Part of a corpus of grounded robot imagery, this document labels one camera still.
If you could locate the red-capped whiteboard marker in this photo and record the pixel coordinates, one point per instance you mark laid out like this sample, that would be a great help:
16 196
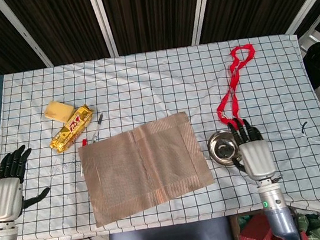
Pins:
84 142

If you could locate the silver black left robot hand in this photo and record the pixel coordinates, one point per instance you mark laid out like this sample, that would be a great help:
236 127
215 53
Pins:
6 195

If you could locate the white black-checked tablecloth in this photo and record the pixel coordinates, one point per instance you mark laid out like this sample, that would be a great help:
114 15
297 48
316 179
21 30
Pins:
147 74

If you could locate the clear pen with black cap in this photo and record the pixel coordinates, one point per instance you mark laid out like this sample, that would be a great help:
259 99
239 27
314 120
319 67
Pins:
98 127

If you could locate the red box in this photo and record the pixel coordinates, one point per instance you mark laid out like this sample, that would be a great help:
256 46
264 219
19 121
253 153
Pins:
253 232

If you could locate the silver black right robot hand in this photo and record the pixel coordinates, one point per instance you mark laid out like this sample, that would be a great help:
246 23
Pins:
254 157

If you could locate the yellow sponge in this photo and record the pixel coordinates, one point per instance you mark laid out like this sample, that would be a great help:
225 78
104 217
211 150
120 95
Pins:
57 110

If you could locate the gold biscuit packet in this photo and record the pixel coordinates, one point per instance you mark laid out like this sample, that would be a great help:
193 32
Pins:
72 129

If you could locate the brown woven placemat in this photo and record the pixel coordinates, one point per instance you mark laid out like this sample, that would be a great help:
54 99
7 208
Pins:
143 170

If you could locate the metal bowl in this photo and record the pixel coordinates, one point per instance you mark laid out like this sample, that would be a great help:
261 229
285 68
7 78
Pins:
222 148

